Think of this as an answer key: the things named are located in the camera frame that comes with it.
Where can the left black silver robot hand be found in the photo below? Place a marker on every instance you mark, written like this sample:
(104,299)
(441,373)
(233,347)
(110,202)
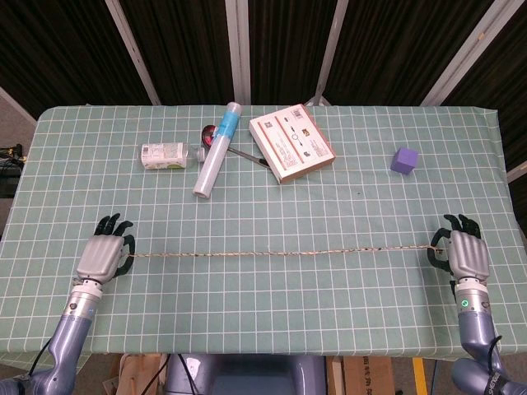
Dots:
(99,257)

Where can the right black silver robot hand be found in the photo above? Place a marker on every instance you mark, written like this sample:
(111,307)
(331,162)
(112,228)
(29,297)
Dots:
(469,255)

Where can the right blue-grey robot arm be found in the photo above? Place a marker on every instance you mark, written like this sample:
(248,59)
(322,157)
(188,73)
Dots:
(475,329)

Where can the purple foam cube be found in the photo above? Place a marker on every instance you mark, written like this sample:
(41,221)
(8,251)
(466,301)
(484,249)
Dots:
(404,161)

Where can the clear plastic bottle green label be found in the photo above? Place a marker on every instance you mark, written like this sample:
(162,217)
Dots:
(162,155)

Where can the white roll with blue band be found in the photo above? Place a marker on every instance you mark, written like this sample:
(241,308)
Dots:
(216,152)

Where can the upright wooden plank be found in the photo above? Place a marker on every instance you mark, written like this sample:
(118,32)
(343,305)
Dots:
(335,376)

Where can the green checked tablecloth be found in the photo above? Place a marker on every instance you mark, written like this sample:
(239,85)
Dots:
(288,304)

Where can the blue-grey robot torso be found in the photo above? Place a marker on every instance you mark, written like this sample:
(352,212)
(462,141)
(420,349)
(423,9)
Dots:
(247,376)

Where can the flat white printed box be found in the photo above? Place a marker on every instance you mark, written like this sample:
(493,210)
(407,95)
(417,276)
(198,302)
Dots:
(292,142)

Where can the black pleated curtain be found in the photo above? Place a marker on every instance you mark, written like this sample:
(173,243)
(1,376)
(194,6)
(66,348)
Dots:
(185,41)

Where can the grey metal frame post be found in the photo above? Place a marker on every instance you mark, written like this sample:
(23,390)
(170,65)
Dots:
(133,51)
(329,53)
(518,170)
(465,53)
(239,49)

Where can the light wooden board frame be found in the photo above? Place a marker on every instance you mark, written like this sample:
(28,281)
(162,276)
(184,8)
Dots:
(142,374)

